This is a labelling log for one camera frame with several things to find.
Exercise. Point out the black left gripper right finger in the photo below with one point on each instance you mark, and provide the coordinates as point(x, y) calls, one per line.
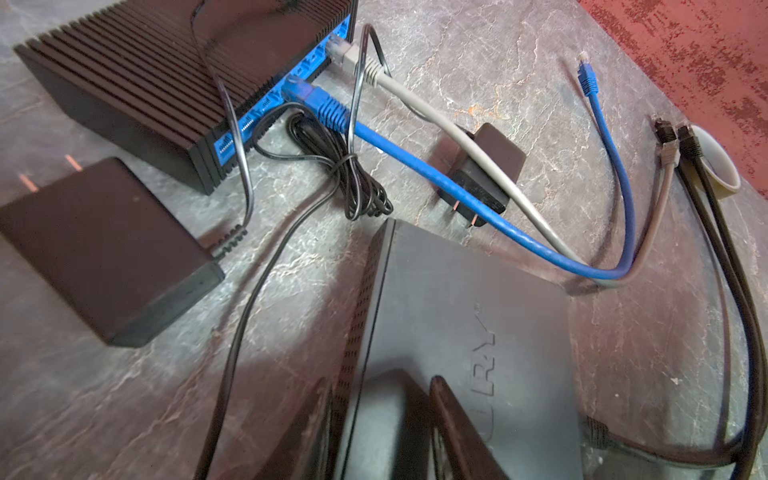
point(458, 450)

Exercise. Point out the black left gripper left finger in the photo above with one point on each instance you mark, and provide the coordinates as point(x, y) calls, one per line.
point(304, 450)

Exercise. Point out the black network switch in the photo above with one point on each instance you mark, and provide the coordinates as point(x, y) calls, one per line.
point(149, 76)
point(498, 335)

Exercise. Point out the brown tape roll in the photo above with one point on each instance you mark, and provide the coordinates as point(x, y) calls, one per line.
point(720, 168)

